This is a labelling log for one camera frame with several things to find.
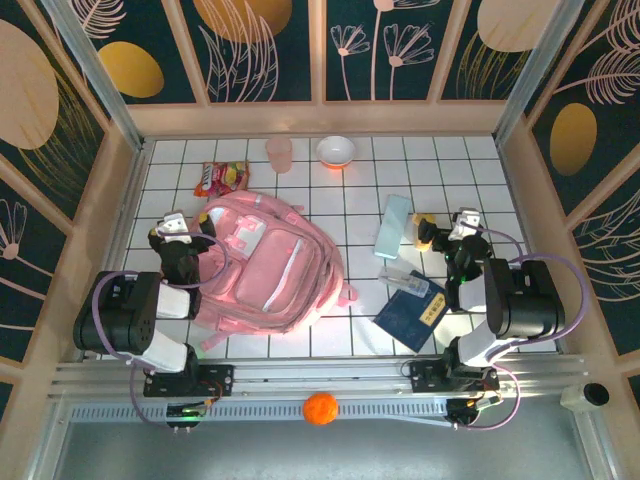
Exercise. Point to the yellow glue bottle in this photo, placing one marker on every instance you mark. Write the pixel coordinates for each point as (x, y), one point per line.
(422, 218)

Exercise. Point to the light blue pencil box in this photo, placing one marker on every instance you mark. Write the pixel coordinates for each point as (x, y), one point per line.
(393, 227)

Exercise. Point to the clear plastic pen pouch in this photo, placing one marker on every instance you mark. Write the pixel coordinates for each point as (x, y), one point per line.
(402, 282)

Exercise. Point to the pink school backpack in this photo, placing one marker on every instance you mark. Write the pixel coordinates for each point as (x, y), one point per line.
(280, 270)

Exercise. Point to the dark blue notebook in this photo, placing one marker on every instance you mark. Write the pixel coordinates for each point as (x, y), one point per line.
(407, 320)

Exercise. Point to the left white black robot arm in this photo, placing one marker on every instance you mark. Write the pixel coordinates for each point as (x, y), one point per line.
(120, 315)

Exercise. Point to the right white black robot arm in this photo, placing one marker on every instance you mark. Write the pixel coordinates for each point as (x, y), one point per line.
(530, 300)

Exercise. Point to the colourful candy snack bag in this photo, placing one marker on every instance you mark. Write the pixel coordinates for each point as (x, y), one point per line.
(222, 179)

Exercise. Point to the pink translucent plastic cup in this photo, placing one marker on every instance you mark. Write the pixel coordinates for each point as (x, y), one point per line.
(279, 156)

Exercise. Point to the orange bowl white inside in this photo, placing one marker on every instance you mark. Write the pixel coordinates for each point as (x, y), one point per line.
(335, 150)

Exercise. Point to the orange ball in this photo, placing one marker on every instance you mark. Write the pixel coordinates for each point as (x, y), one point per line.
(320, 408)

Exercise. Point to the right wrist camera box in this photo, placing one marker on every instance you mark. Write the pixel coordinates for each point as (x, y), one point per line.
(465, 224)

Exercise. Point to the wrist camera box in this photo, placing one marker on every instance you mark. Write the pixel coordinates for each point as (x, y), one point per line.
(174, 227)
(465, 224)

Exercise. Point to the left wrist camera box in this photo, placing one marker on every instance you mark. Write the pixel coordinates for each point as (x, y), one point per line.
(174, 227)

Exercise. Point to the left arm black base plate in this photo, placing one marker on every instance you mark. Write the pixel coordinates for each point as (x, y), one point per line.
(220, 380)

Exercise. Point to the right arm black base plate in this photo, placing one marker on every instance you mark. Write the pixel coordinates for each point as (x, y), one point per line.
(425, 377)

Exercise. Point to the aluminium mounting rail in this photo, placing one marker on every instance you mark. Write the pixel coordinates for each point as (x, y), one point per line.
(320, 375)

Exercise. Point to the left aluminium frame post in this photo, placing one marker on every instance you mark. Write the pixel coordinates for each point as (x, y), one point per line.
(99, 75)

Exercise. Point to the aluminium frame post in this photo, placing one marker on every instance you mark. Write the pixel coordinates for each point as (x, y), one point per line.
(99, 75)
(533, 75)

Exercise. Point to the right aluminium frame post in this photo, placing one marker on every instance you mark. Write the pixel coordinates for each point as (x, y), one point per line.
(533, 75)

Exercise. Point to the beige corner camera box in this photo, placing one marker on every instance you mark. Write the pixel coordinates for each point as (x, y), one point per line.
(595, 395)

